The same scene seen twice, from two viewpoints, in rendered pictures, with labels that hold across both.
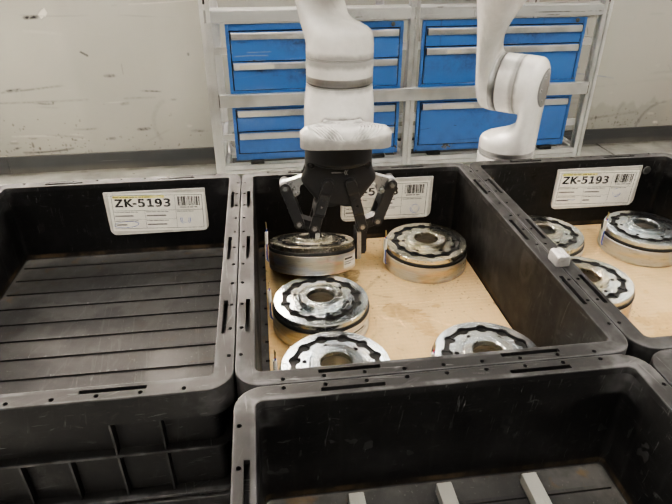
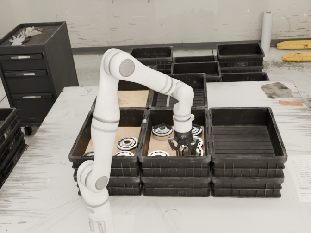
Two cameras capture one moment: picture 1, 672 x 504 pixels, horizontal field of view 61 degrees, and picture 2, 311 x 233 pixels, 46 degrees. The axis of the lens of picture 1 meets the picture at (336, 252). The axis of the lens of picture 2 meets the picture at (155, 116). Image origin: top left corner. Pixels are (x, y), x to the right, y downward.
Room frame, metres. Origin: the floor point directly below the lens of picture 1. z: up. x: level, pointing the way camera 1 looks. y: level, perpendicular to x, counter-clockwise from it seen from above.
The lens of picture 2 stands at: (1.84, 0.22, 1.85)
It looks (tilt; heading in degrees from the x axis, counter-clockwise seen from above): 32 degrees down; 195
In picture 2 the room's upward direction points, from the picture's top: 5 degrees counter-clockwise
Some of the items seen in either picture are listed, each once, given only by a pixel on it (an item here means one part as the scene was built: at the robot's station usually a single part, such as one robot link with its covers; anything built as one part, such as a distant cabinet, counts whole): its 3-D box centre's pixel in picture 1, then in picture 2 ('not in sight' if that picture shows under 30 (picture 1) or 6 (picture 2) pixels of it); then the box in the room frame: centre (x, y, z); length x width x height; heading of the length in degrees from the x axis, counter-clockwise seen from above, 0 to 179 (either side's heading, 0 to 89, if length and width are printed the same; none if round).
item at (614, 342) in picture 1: (386, 247); (176, 132); (0.51, -0.05, 0.92); 0.40 x 0.30 x 0.02; 7
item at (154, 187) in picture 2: not in sight; (177, 159); (0.51, -0.05, 0.76); 0.40 x 0.30 x 0.12; 7
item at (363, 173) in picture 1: (338, 165); (183, 135); (0.60, 0.00, 0.97); 0.08 x 0.08 x 0.09
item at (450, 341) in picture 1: (487, 356); (162, 129); (0.41, -0.14, 0.86); 0.10 x 0.10 x 0.01
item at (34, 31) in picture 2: not in sight; (31, 30); (-0.97, -1.63, 0.88); 0.29 x 0.22 x 0.03; 8
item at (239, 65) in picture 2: not in sight; (238, 72); (-1.32, 0.19, 0.37); 0.40 x 0.30 x 0.45; 98
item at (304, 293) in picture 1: (320, 296); not in sight; (0.50, 0.02, 0.86); 0.05 x 0.05 x 0.01
